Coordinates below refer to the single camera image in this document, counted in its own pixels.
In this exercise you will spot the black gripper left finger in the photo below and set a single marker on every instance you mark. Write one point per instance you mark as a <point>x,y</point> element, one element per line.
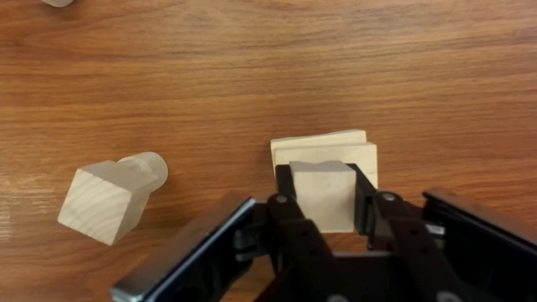
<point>295,240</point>

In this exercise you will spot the wooden cube block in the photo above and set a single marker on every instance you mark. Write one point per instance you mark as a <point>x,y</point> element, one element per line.
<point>101,201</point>

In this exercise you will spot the short wooden cylinder block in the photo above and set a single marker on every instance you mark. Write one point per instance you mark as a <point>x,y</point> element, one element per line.
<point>159,168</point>

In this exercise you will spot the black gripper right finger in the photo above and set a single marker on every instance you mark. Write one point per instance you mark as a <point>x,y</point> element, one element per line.
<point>408,235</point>

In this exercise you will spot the flat rectangular wooden block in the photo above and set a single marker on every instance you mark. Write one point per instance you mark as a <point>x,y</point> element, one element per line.
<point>336,153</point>

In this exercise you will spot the wide wooden cylinder block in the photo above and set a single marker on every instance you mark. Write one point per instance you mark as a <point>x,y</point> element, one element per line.
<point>57,2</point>

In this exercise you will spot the small wooden block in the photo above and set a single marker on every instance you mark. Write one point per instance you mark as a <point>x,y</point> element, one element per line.
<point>143,169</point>

